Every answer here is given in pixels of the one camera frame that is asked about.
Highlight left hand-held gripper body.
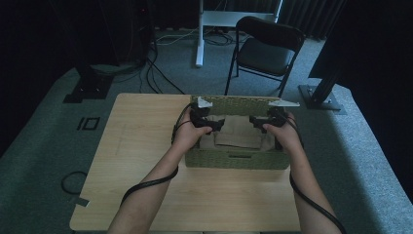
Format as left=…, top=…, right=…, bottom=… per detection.
left=188, top=96, right=214, bottom=129

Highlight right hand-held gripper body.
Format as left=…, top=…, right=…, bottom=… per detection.
left=266, top=98, right=301, bottom=129

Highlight khaki pants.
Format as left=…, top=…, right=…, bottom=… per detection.
left=198, top=113, right=278, bottom=152

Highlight green woven basket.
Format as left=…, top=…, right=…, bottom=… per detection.
left=184, top=95, right=291, bottom=172

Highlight person's right hand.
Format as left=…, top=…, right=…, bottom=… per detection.
left=262, top=111, right=304, bottom=155

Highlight person's left hand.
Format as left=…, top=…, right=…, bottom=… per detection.
left=170, top=110, right=213, bottom=154

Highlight black metal stand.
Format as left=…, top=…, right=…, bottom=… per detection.
left=61, top=61, right=115, bottom=105
left=297, top=64, right=348, bottom=116

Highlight black folding chair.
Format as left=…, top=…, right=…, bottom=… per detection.
left=224, top=15, right=307, bottom=98

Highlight dark curtain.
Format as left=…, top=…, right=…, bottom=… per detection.
left=279, top=0, right=349, bottom=41

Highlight grey tape piece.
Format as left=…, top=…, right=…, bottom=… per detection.
left=73, top=196, right=92, bottom=209

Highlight black floor cables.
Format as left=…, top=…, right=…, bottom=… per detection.
left=110, top=28, right=187, bottom=96

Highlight white floor cable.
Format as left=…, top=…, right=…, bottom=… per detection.
left=155, top=26, right=201, bottom=47

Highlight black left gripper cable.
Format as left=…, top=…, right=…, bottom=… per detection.
left=119, top=102, right=196, bottom=209

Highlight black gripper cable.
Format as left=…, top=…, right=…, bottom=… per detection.
left=282, top=113, right=348, bottom=234
left=119, top=102, right=196, bottom=209

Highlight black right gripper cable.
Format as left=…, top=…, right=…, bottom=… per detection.
left=282, top=113, right=348, bottom=234

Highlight white desk frame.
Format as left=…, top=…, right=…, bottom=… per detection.
left=195, top=0, right=284, bottom=68

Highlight black floor cable loop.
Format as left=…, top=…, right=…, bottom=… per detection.
left=60, top=171, right=89, bottom=196

